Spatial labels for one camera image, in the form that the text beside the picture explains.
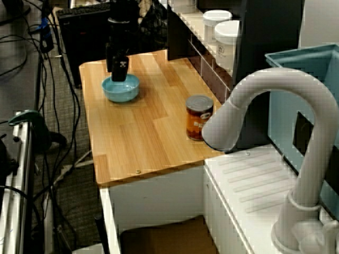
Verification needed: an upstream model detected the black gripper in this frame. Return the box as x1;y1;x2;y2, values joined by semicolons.
108;22;131;82

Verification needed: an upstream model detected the light blue bowl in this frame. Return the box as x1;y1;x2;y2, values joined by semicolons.
102;74;140;103

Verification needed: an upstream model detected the black computer tower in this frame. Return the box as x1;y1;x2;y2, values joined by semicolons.
58;3;139;88

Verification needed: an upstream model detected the beans can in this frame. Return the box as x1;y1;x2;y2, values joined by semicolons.
185;95;215;142

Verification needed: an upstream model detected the green clamp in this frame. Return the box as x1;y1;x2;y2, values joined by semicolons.
7;110;52;153

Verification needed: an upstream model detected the white lidded plastic jar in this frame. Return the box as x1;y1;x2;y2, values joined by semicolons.
203;10;233;43
215;20;240;71

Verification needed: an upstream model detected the white toy sink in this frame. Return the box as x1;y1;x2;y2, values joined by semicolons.
99;144;339;254

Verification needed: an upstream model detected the black shelf unit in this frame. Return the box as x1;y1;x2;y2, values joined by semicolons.
166;0;304;152

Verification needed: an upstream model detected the black device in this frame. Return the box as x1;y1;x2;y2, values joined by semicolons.
0;134;20;176

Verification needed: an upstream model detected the grey toy faucet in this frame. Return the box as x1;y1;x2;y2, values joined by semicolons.
202;67;339;254

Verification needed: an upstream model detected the teal plastic bin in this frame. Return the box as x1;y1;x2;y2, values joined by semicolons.
264;43;339;222

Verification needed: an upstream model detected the brown board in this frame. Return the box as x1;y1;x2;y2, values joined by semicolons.
120;214;221;254

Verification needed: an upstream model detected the black wire mesh panel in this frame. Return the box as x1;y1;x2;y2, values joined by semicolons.
139;0;168;51

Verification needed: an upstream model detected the blue taped cable plug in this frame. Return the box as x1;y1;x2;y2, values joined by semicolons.
40;17;54;51

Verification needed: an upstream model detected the aluminium frame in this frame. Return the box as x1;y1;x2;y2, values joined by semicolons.
0;113;35;254

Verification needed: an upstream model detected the thick black cable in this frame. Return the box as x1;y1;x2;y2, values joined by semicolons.
0;185;44;240

